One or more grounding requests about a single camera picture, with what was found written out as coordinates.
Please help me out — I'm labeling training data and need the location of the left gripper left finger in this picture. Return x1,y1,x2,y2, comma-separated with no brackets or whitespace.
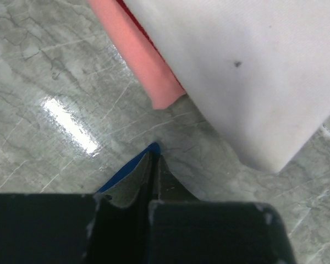
0,153,151,263

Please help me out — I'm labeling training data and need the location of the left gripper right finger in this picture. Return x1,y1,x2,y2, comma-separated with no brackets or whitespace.
148,158,296,263

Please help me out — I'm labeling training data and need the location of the folded white t-shirt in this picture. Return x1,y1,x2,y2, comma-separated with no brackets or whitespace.
125,1,330,173

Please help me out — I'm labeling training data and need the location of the blue t-shirt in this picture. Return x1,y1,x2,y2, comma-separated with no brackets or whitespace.
97,142,161,193

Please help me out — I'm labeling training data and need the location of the folded pink t-shirt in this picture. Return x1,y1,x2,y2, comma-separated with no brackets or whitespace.
89,0,186,109

